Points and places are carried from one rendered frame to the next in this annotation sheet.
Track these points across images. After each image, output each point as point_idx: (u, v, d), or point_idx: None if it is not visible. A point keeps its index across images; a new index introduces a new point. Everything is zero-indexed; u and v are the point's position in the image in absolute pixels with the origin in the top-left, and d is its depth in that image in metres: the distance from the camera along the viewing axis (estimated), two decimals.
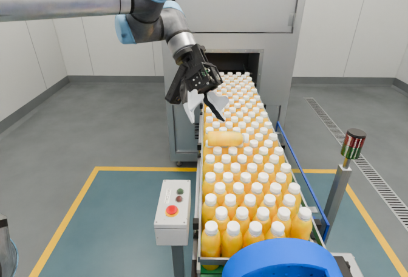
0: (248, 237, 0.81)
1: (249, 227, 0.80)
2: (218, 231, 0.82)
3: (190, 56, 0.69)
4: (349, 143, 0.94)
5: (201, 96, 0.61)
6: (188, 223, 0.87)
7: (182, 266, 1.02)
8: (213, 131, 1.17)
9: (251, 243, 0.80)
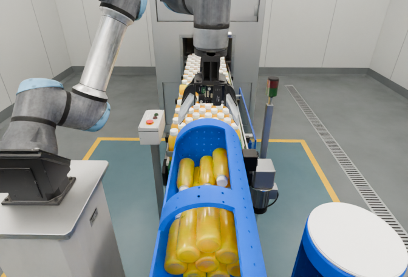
0: None
1: None
2: None
3: None
4: (268, 85, 1.43)
5: (183, 114, 0.61)
6: (161, 133, 1.36)
7: (159, 171, 1.51)
8: (183, 84, 1.65)
9: None
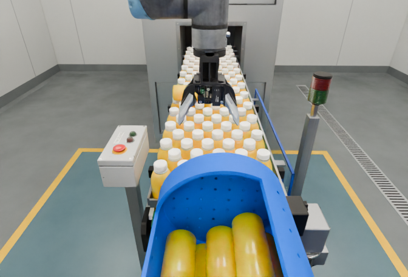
0: None
1: None
2: (169, 170, 0.77)
3: None
4: (314, 86, 0.89)
5: (182, 115, 0.61)
6: (140, 166, 0.82)
7: (141, 220, 0.96)
8: (178, 84, 1.11)
9: None
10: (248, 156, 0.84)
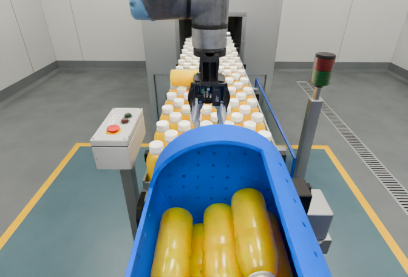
0: None
1: None
2: None
3: None
4: (317, 67, 0.85)
5: (193, 119, 0.62)
6: (135, 149, 0.78)
7: (136, 208, 0.93)
8: (176, 69, 1.08)
9: None
10: None
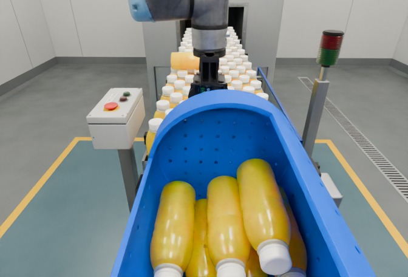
0: None
1: None
2: None
3: None
4: (324, 44, 0.82)
5: None
6: (135, 129, 0.75)
7: None
8: (177, 52, 1.04)
9: None
10: None
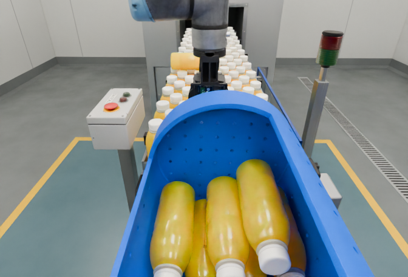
0: None
1: None
2: None
3: None
4: (324, 45, 0.82)
5: None
6: (135, 129, 0.75)
7: None
8: (177, 52, 1.04)
9: None
10: None
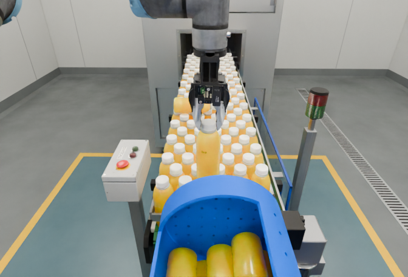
0: (200, 135, 0.68)
1: (201, 123, 0.67)
2: (171, 186, 0.80)
3: None
4: (311, 101, 0.92)
5: (194, 120, 0.62)
6: (142, 181, 0.85)
7: (142, 231, 0.99)
8: (180, 97, 1.14)
9: (203, 143, 0.68)
10: (247, 170, 0.87)
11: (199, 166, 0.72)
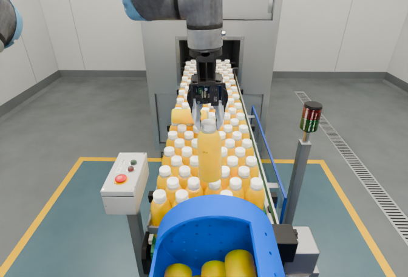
0: (200, 136, 0.68)
1: (201, 124, 0.67)
2: (168, 199, 0.82)
3: None
4: (306, 115, 0.94)
5: (193, 121, 0.62)
6: (140, 194, 0.87)
7: (141, 242, 1.01)
8: (177, 109, 1.16)
9: (203, 143, 0.68)
10: (243, 183, 0.89)
11: (201, 166, 0.72)
